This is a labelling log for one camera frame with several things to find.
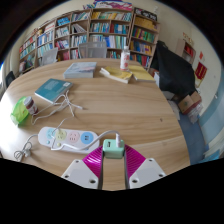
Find cardboard box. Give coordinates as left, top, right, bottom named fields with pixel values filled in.
left=177, top=90, right=203, bottom=115

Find red wall hanging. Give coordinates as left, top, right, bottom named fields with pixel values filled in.
left=194, top=61, right=208, bottom=80

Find wooden bookshelf unit with books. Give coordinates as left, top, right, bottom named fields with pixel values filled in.
left=18, top=0, right=161, bottom=73

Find small wall shelf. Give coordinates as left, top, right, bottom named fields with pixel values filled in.
left=175, top=37, right=196, bottom=65

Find white pastel power strip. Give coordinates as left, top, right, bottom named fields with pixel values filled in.
left=37, top=126, right=101, bottom=154

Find white box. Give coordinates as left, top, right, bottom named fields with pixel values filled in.
left=153, top=71, right=174, bottom=100

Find black cloth cover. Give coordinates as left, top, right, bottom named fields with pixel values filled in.
left=150, top=40, right=197, bottom=101

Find white papers on floor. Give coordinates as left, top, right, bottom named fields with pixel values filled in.
left=168, top=99, right=183, bottom=121

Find dark chair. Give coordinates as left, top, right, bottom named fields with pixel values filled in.
left=4, top=70, right=16, bottom=88

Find grey mesh chair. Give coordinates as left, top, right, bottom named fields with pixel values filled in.
left=77, top=40, right=108, bottom=60
left=40, top=47, right=59, bottom=66

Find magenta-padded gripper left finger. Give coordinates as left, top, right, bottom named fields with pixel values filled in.
left=61, top=145, right=104, bottom=190

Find green plastic bag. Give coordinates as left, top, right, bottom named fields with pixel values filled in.
left=9, top=96, right=31, bottom=127

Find grey book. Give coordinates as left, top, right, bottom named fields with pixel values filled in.
left=63, top=61, right=98, bottom=80

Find small jar with white lid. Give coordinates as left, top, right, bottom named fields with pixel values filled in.
left=23, top=95, right=39, bottom=115

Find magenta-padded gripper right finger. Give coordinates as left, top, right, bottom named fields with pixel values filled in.
left=123, top=143, right=167, bottom=190

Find mint green charger block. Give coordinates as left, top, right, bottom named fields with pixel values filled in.
left=101, top=138, right=126, bottom=160

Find white bottle with red label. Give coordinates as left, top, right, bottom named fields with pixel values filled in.
left=119, top=45, right=131, bottom=72

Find thin white charger cable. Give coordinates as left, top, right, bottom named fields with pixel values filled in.
left=30, top=89, right=123, bottom=153

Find teal book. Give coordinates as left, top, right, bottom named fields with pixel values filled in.
left=34, top=78, right=74, bottom=104

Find yellow book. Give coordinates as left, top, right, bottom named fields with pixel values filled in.
left=128, top=64, right=156, bottom=83
left=99, top=66, right=133, bottom=84

